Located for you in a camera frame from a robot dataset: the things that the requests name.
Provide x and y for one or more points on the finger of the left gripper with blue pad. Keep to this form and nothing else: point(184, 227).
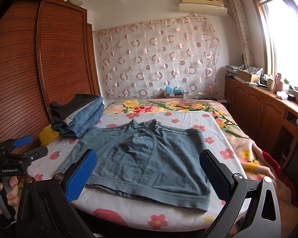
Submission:
point(36, 153)
point(22, 141)

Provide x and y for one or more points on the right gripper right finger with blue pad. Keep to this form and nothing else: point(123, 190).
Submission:
point(223, 181)

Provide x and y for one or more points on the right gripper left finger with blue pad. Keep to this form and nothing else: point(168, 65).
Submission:
point(68, 186)

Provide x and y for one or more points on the grey-blue knit pants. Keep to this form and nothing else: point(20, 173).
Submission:
point(147, 161)

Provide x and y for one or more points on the person's left hand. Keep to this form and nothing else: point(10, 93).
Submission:
point(12, 196)

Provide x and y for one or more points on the white floral bed sheet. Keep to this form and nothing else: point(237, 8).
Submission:
point(136, 213)

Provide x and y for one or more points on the yellow plush toy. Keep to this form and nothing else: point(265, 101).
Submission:
point(47, 135)

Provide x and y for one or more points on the pink floral blanket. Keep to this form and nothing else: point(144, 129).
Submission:
point(249, 154)

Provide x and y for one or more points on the folded black garment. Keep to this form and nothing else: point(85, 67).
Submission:
point(61, 111)

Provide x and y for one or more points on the folded blue denim jeans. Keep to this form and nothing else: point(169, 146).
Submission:
point(77, 123)

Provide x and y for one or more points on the wooden sideboard cabinet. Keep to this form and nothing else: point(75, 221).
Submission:
point(269, 121)

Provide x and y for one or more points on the brown wooden wardrobe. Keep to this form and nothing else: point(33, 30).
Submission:
point(46, 55)

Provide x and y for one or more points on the blue item on headboard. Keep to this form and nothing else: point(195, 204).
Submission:
point(175, 92)

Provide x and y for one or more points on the cardboard box on cabinet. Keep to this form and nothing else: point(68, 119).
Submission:
point(248, 77)

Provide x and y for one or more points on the white cup on cabinet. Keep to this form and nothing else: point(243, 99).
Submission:
point(270, 84)

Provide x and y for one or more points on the pink figurine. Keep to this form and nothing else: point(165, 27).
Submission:
point(278, 86)

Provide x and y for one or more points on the pink circle pattern curtain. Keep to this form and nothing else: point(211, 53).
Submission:
point(140, 60)

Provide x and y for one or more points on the beige side window curtain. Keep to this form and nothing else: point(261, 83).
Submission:
point(241, 23)

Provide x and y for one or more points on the white wall air conditioner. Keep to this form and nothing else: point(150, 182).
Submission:
point(209, 7)

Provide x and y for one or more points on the window with wooden frame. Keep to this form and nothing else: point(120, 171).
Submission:
point(279, 25)

